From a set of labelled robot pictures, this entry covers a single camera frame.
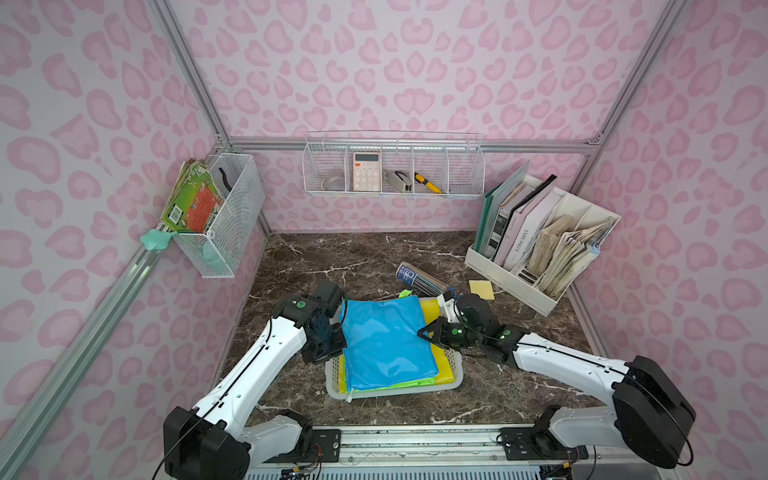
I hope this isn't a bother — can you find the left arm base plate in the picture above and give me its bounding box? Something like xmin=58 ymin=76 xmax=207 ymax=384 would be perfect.
xmin=267 ymin=427 xmax=342 ymax=463

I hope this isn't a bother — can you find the pink binder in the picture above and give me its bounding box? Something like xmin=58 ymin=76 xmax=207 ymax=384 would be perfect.
xmin=494 ymin=185 xmax=562 ymax=271

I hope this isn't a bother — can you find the white plastic basket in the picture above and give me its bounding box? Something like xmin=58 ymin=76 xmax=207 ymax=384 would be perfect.
xmin=324 ymin=296 xmax=465 ymax=401

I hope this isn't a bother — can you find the pink calculator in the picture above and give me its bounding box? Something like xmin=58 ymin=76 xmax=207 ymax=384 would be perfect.
xmin=352 ymin=152 xmax=382 ymax=193

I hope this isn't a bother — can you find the mint green wall hook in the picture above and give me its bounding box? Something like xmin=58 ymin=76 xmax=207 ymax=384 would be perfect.
xmin=140 ymin=229 xmax=176 ymax=251

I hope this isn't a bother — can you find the blue raincoat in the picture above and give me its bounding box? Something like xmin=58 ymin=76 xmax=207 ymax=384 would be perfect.
xmin=340 ymin=293 xmax=440 ymax=392

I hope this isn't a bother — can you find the golden yellow raincoat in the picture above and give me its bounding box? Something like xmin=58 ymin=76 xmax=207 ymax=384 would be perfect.
xmin=337 ymin=298 xmax=456 ymax=395

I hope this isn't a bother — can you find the yellow utility knife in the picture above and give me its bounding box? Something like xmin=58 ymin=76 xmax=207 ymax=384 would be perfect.
xmin=414 ymin=172 xmax=443 ymax=194

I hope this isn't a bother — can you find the green raincoat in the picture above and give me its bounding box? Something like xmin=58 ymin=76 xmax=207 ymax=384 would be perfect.
xmin=344 ymin=289 xmax=439 ymax=394

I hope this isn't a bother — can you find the white wire wall shelf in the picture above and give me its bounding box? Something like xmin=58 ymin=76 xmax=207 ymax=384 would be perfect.
xmin=302 ymin=131 xmax=485 ymax=198

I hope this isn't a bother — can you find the yellow sticky note pad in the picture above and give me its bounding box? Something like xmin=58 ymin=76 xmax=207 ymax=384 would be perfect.
xmin=469 ymin=280 xmax=495 ymax=301

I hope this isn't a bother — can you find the blue lidded pen tube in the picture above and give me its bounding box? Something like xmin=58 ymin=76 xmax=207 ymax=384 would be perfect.
xmin=396 ymin=262 xmax=451 ymax=297

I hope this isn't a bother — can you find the green folder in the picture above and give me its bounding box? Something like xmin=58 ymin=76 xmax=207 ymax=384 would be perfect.
xmin=473 ymin=160 xmax=530 ymax=254

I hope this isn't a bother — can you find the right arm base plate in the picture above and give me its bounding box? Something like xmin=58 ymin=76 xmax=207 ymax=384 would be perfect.
xmin=495 ymin=426 xmax=590 ymax=463

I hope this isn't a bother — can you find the white file organizer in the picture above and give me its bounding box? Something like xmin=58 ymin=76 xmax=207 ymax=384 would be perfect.
xmin=465 ymin=175 xmax=620 ymax=316

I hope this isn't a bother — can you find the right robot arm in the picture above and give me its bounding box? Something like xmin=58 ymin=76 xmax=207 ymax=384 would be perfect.
xmin=418 ymin=293 xmax=696 ymax=469

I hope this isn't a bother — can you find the green and red booklet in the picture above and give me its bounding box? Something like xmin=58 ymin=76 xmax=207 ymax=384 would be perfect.
xmin=160 ymin=159 xmax=225 ymax=234

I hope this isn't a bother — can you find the white mesh wall basket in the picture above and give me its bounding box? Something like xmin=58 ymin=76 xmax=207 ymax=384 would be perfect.
xmin=173 ymin=153 xmax=265 ymax=279

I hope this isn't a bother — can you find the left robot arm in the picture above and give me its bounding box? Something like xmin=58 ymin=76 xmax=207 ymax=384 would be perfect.
xmin=155 ymin=282 xmax=347 ymax=479

